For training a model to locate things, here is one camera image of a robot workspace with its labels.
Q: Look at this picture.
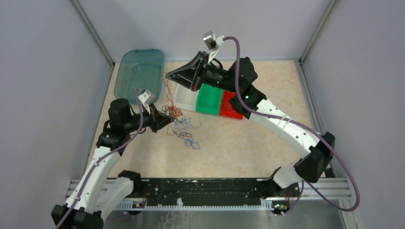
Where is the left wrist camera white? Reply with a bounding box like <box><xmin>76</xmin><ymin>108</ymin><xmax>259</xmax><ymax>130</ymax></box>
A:
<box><xmin>138</xmin><ymin>90</ymin><xmax>156</xmax><ymax>114</ymax></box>

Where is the white plastic bin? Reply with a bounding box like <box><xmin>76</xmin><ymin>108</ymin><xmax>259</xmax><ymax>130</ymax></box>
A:
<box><xmin>173</xmin><ymin>85</ymin><xmax>198</xmax><ymax>111</ymax></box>

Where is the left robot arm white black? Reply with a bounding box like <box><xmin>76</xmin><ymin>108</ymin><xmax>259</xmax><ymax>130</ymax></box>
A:
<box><xmin>51</xmin><ymin>99</ymin><xmax>174</xmax><ymax>229</ymax></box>

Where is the green plastic bin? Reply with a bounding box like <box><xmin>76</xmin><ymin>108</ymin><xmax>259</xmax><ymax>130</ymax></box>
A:
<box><xmin>195</xmin><ymin>84</ymin><xmax>223</xmax><ymax>115</ymax></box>

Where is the white cable duct strip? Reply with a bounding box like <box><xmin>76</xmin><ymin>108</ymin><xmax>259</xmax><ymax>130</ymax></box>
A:
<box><xmin>113</xmin><ymin>199</ymin><xmax>289</xmax><ymax>212</ymax></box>

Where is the teal transparent plastic tray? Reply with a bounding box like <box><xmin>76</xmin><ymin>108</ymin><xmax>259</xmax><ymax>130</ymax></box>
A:
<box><xmin>114</xmin><ymin>49</ymin><xmax>165</xmax><ymax>104</ymax></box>

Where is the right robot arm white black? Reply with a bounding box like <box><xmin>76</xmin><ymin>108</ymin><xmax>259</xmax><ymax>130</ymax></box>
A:
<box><xmin>166</xmin><ymin>52</ymin><xmax>335</xmax><ymax>197</ymax></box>

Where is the brown cable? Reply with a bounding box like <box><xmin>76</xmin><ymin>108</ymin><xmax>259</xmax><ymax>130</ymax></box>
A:
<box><xmin>161</xmin><ymin>105</ymin><xmax>193</xmax><ymax>140</ymax></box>

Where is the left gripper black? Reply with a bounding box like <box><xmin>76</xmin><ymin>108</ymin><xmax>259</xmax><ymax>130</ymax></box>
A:
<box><xmin>124</xmin><ymin>103</ymin><xmax>174</xmax><ymax>133</ymax></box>

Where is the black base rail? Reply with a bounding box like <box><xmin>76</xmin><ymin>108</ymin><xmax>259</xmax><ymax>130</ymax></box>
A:
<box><xmin>129</xmin><ymin>178</ymin><xmax>287</xmax><ymax>207</ymax></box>

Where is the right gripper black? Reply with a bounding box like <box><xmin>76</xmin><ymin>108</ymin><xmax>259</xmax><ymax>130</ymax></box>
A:
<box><xmin>166</xmin><ymin>52</ymin><xmax>239</xmax><ymax>94</ymax></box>

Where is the red plastic bin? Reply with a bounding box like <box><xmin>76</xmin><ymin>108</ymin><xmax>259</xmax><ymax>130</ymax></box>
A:
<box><xmin>219</xmin><ymin>91</ymin><xmax>243</xmax><ymax>120</ymax></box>

